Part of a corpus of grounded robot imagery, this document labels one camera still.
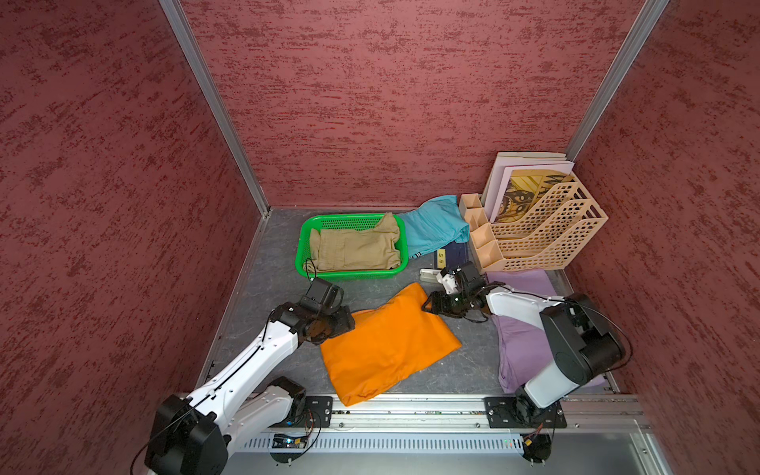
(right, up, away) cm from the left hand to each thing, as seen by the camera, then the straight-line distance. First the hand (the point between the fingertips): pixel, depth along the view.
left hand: (342, 332), depth 80 cm
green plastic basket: (-1, +33, +28) cm, 43 cm away
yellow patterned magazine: (+60, +43, +18) cm, 76 cm away
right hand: (+26, +3, +10) cm, 28 cm away
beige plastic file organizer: (+69, +26, +20) cm, 76 cm away
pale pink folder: (+53, +52, +17) cm, 76 cm away
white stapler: (+27, +14, +17) cm, 34 cm away
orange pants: (+13, -5, +3) cm, 14 cm away
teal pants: (+31, +32, +32) cm, 55 cm away
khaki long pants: (+7, +22, +22) cm, 32 cm away
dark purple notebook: (+38, +20, +27) cm, 51 cm away
